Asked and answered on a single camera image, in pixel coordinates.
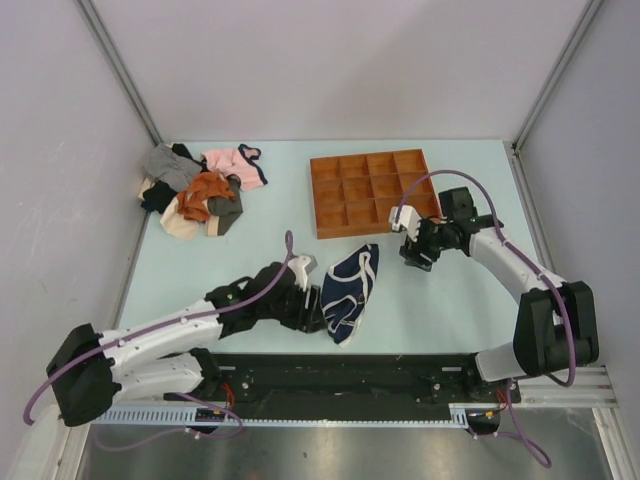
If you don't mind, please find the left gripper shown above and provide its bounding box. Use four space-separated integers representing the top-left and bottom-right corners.
258 279 327 332

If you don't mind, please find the navy underwear with white trim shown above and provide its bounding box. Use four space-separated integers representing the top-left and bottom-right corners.
320 243 380 347

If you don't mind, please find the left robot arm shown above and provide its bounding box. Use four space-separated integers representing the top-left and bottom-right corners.
46 255 326 427

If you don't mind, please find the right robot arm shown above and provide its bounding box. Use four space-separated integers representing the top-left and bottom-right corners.
389 187 599 401

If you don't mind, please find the olive and beige underwear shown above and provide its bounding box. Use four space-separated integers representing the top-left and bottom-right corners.
206 194 243 236

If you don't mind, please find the orange underwear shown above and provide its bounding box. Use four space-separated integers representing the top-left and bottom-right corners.
177 171 236 223

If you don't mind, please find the cream underwear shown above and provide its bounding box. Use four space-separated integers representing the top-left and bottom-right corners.
160 197 200 241

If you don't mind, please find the pink underwear with navy trim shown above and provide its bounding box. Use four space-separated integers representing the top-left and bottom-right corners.
201 144 268 192

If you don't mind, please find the black underwear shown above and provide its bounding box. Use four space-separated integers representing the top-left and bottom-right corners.
141 181 177 214

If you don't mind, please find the grey ribbed underwear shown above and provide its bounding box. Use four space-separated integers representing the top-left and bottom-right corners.
143 144 202 192

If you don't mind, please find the wooden compartment tray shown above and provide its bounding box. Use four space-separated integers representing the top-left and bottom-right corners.
310 149 441 240

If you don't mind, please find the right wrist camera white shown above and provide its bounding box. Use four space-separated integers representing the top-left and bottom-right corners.
389 205 422 242

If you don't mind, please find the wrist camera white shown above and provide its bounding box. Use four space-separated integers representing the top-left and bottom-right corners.
287 255 317 290
389 205 422 242

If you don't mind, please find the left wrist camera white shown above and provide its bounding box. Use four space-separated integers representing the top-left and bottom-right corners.
287 255 317 290

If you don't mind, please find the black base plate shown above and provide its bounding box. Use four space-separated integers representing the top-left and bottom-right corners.
195 352 516 404

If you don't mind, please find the aluminium corner post right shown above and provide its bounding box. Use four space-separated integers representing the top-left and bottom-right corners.
514 0 606 151

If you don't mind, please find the aluminium corner post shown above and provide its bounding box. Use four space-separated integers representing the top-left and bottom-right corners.
74 0 164 145
514 0 606 151

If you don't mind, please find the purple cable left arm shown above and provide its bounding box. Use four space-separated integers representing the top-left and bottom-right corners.
23 230 296 452

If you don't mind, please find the grey slotted cable duct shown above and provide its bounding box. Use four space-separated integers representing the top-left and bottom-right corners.
92 403 471 430

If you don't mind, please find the aluminium rail front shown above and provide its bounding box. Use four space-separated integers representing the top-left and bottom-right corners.
518 366 618 408

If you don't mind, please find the aluminium corner post left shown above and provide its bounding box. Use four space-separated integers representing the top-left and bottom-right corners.
74 0 164 145

